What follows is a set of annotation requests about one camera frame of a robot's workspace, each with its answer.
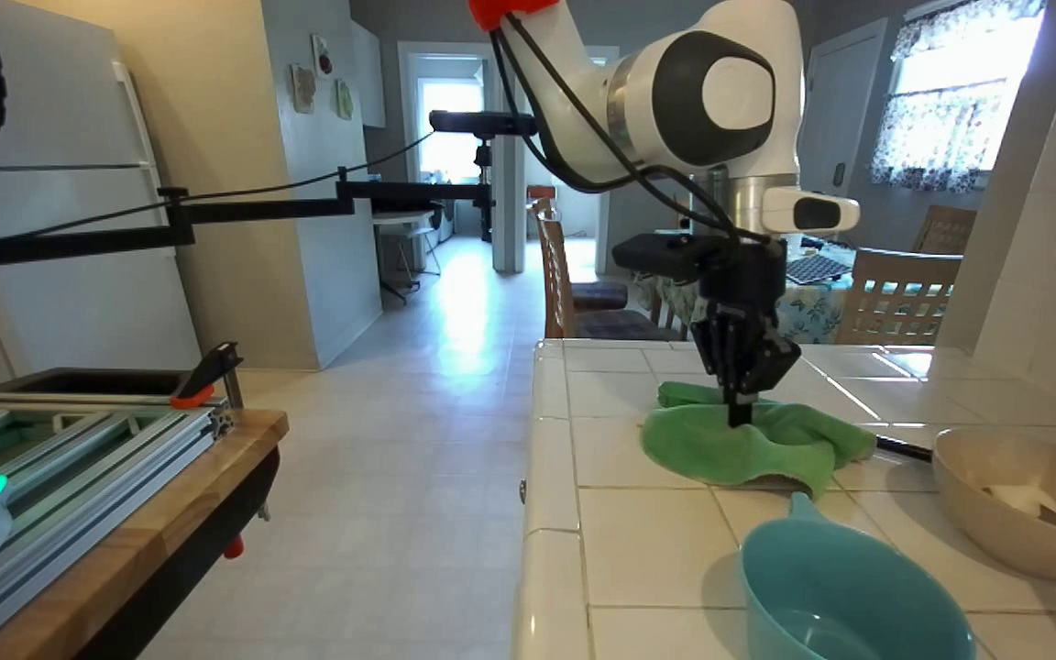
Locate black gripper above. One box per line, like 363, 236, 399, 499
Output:
692, 243, 799, 426

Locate green towel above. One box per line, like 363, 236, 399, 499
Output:
642, 381, 875, 496

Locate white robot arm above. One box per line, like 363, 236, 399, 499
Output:
468, 0, 863, 426

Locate wooden dining chair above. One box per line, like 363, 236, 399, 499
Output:
836, 251, 961, 344

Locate blue plastic measuring cup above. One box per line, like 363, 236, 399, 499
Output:
736, 496, 975, 660

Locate beige bowl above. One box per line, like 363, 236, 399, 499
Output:
933, 430, 1056, 580

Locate orange black clamp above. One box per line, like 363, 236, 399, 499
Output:
169, 342, 242, 410

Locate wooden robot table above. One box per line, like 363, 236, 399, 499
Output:
0, 410, 289, 660

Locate white refrigerator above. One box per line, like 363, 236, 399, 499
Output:
0, 0, 199, 381

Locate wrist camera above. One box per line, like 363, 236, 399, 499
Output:
612, 236, 729, 284

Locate black camera on boom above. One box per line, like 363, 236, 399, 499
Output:
428, 109, 538, 140

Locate aluminium frame rails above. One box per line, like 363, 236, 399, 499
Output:
0, 401, 224, 629

